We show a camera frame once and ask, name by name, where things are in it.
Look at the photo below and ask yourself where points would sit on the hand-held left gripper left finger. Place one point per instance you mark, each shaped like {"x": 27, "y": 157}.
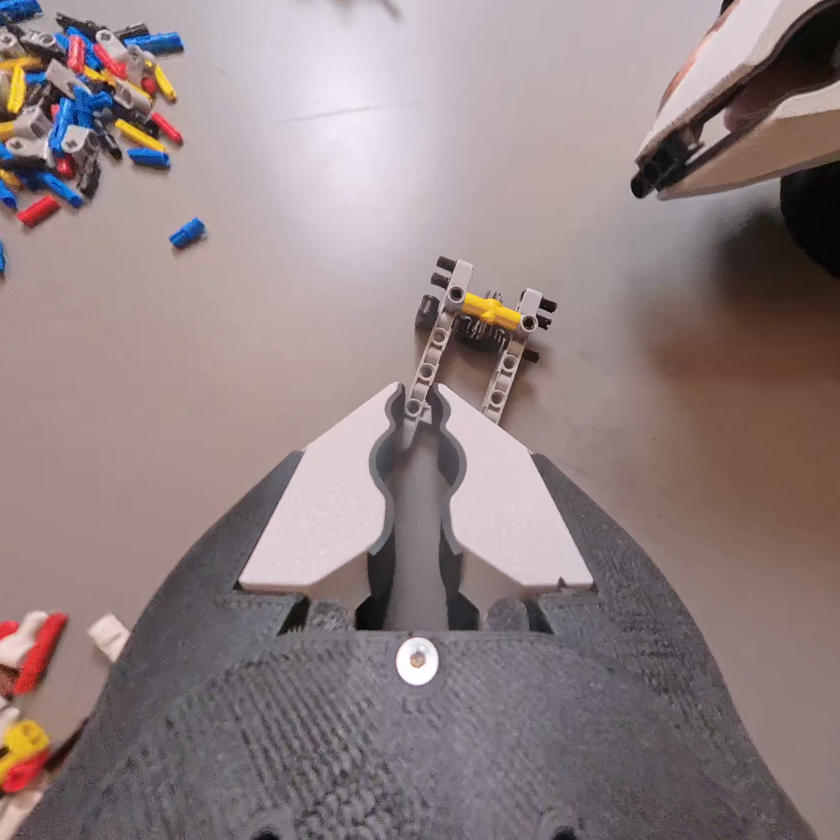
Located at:
{"x": 321, "y": 518}

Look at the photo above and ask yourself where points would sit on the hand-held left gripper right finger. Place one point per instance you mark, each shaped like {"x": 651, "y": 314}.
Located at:
{"x": 512, "y": 518}

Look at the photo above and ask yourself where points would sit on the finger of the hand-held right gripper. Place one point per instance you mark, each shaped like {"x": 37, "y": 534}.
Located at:
{"x": 774, "y": 151}
{"x": 754, "y": 33}

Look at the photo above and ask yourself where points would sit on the black lego connector piece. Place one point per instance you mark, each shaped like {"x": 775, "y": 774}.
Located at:
{"x": 656, "y": 172}

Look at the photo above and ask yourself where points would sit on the grey yellow lego frame assembly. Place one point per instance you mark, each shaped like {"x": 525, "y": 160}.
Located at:
{"x": 489, "y": 307}

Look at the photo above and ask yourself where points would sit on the pile of red white lego pieces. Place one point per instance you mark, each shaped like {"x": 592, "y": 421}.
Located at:
{"x": 39, "y": 646}

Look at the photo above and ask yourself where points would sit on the pile of blue yellow lego pieces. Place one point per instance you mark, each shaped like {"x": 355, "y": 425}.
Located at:
{"x": 72, "y": 98}

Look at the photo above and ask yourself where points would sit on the person's right hand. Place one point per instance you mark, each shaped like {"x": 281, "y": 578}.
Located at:
{"x": 745, "y": 118}

